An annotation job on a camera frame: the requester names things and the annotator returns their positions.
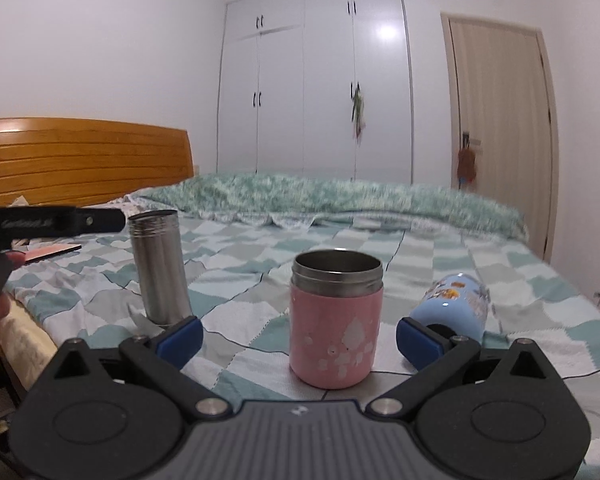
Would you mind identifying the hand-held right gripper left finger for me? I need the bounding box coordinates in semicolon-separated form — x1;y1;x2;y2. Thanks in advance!
51;316;232;417

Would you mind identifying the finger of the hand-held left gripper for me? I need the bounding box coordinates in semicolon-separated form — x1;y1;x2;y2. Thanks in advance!
75;207;127;233

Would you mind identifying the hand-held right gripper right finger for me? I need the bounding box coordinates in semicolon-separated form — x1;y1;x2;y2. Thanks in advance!
369;317;551;417

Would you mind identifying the blue printed cup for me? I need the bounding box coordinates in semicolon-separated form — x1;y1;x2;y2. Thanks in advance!
409;272;491;343

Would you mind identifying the tall steel cup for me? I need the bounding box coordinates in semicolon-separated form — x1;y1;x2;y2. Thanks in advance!
126;210;193;329

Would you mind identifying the pink steel cup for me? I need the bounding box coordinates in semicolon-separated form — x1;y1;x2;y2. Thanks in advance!
288;249;384;390

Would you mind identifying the pink book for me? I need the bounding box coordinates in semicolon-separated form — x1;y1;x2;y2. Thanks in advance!
22;243;83;266

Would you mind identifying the wooden headboard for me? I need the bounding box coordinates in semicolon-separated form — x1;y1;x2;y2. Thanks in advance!
0;118;196;209

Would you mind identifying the bed with checked sheet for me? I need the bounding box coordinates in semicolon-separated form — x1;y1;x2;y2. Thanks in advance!
0;192;600;461

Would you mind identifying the green patterned quilt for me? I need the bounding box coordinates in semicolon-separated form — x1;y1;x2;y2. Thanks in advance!
135;172;529;247

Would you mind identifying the brown hanging toy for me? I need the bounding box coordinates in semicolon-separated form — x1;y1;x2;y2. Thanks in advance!
456;132;479;191

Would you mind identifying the beige door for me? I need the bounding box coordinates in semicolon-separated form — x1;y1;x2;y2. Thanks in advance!
440;12;561;264

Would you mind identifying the white wardrobe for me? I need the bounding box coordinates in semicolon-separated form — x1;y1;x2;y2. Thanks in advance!
216;0;414;186

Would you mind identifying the green hanging toy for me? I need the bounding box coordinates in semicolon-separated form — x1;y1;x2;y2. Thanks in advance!
350;82;367;139

